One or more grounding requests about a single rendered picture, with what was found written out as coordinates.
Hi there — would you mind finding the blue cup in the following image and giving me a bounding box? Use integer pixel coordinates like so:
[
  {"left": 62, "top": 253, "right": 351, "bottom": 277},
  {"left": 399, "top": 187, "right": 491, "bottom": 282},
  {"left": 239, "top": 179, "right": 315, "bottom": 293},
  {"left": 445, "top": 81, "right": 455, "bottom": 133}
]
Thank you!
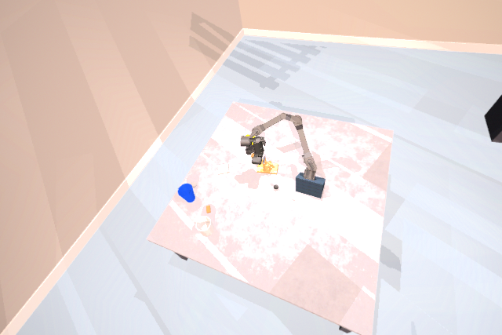
[{"left": 178, "top": 184, "right": 195, "bottom": 202}]

